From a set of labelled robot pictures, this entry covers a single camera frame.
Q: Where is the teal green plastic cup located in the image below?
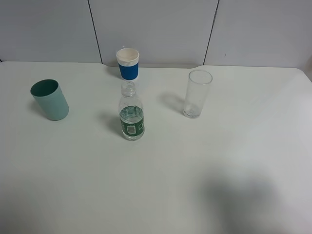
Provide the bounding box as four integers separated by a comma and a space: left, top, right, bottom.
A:
30, 79, 69, 121

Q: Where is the clear water bottle green label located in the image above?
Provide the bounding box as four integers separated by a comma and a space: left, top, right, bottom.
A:
118, 80, 145, 141

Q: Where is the white cup blue sleeve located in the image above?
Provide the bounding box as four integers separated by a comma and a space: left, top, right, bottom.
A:
116, 48, 139, 80

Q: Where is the tall clear drinking glass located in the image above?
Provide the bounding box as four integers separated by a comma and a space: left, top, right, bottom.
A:
183, 69, 213, 118

